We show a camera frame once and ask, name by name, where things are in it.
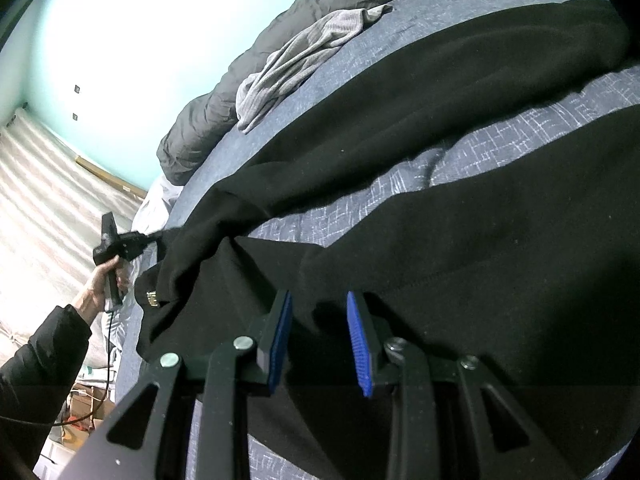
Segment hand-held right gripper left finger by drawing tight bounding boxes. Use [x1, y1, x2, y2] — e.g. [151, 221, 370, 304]
[65, 289, 293, 480]

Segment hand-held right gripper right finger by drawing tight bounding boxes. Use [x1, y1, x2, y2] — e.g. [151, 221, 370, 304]
[346, 291, 581, 480]

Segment black pants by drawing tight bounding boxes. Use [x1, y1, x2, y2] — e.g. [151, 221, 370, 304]
[136, 0, 640, 480]

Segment person's left forearm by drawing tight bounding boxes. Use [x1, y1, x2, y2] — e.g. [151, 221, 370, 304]
[0, 305, 93, 461]

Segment person's left hand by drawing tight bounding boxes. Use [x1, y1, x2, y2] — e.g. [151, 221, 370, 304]
[70, 255, 133, 330]

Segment white bed sheet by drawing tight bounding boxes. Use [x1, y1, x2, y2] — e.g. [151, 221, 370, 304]
[90, 176, 187, 366]

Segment beige curtain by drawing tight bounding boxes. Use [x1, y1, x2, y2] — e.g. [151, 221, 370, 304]
[0, 105, 148, 356]

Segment dark grey rolled duvet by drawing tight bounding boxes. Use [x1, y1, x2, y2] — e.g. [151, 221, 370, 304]
[156, 0, 481, 186]

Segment cardboard box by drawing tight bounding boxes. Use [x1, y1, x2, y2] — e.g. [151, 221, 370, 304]
[60, 385, 116, 448]

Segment white cabinet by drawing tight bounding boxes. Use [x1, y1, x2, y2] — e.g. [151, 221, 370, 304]
[35, 435, 83, 476]

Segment grey ribbed garment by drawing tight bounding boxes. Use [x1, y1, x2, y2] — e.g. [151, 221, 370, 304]
[236, 4, 393, 134]

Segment wooden frame strip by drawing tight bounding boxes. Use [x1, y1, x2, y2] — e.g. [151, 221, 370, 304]
[75, 156, 149, 196]

